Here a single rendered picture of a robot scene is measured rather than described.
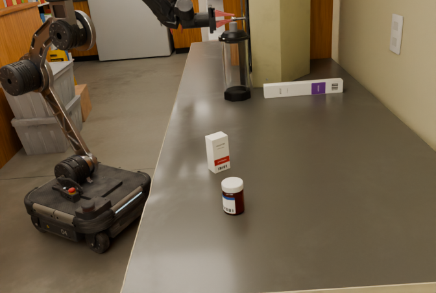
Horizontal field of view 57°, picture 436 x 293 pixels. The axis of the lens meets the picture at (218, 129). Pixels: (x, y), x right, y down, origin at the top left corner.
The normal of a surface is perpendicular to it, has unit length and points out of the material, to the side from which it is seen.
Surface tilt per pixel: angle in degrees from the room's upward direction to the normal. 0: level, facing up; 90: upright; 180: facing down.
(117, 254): 0
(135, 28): 90
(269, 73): 90
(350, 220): 0
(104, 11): 90
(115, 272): 0
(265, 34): 90
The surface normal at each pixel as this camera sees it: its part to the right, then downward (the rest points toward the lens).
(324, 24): 0.00, 0.39
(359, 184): -0.08, -0.91
